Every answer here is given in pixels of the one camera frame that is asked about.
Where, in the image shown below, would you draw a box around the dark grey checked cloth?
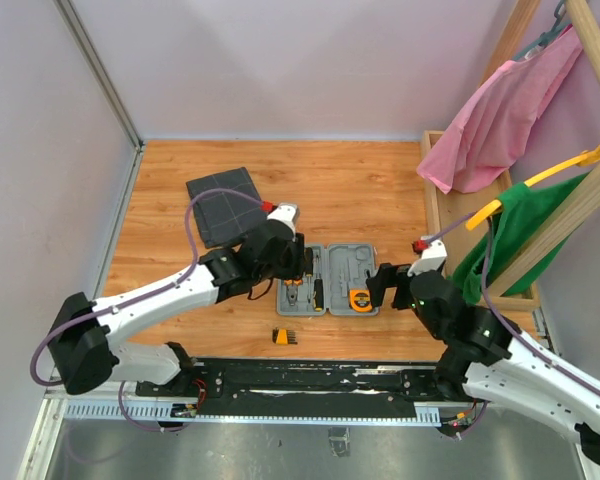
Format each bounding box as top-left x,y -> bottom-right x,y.
186,167 -> 267,249

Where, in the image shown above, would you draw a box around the aluminium frame rail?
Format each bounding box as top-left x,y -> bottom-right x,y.
39,357 -> 596,426

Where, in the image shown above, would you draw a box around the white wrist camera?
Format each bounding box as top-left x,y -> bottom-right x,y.
408,239 -> 447,277
267,203 -> 300,235

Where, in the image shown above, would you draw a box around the black yellow thick screwdriver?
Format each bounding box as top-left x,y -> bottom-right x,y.
304,247 -> 314,277

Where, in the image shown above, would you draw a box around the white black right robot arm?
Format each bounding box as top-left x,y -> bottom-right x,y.
366,263 -> 600,466

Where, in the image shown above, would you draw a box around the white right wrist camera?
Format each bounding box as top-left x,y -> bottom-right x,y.
408,239 -> 447,277

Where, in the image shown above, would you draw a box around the green shirt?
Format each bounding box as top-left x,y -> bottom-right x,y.
450,174 -> 585,304

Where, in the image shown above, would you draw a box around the black yellow slim screwdriver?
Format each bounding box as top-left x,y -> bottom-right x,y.
313,278 -> 324,312

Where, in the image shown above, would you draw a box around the orange black hex key set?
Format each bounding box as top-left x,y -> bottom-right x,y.
272,328 -> 298,345

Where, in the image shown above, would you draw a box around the orange black pliers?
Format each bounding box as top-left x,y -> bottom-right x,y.
284,279 -> 303,306

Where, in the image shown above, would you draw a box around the teal clothes hanger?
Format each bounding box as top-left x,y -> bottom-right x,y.
512,0 -> 571,61

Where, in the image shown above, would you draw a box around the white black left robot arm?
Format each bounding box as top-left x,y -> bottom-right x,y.
47,220 -> 305,396

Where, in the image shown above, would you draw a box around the grey plastic tool case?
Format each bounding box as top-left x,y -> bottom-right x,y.
276,243 -> 379,317

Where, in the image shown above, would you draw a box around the yellow clothes hanger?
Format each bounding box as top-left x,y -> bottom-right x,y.
464,114 -> 600,231

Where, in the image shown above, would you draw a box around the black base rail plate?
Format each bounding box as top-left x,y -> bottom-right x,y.
135,357 -> 481,421

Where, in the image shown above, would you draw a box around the orange tape measure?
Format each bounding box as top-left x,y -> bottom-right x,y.
348,288 -> 373,313

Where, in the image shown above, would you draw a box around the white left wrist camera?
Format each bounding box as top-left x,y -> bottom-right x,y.
267,203 -> 300,235

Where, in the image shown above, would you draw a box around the wooden clothes rack frame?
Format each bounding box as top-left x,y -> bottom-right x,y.
421,1 -> 600,312

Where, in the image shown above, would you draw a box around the pink shirt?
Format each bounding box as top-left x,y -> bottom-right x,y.
417,27 -> 583,194

